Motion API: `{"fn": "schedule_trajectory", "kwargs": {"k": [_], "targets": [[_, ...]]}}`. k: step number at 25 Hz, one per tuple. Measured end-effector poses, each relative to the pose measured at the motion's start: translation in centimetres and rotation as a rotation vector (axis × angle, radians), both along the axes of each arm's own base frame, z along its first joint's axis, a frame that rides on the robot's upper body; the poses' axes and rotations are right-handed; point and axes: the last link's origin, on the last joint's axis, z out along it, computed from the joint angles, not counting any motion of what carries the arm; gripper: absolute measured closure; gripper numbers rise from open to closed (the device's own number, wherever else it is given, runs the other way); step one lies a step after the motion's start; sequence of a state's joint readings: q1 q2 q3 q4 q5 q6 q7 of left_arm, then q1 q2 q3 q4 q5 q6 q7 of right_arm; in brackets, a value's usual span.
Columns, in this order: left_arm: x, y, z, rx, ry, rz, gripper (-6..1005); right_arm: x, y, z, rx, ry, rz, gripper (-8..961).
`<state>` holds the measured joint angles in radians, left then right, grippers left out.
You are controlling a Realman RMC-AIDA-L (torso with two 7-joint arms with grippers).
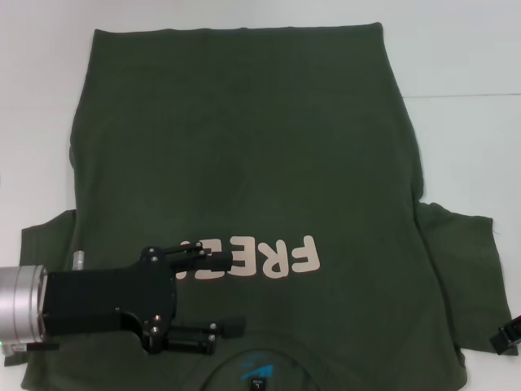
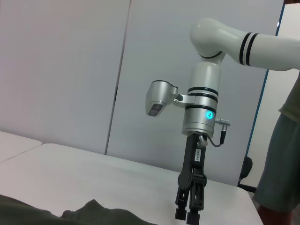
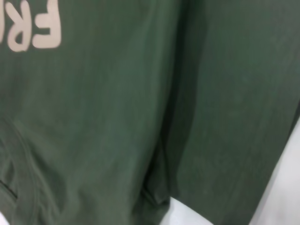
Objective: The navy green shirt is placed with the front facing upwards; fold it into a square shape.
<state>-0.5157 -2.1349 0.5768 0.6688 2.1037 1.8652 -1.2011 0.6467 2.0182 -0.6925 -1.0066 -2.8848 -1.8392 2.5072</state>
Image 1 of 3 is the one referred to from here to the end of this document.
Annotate dark green FREE! t-shirt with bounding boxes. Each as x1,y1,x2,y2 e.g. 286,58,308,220
20,22,514,391

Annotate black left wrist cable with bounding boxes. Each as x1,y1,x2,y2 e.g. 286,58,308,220
2,340,60,356

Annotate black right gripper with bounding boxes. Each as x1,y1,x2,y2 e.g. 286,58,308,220
489,314,521,357

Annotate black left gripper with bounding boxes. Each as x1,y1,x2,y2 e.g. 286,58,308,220
42,239,247,356

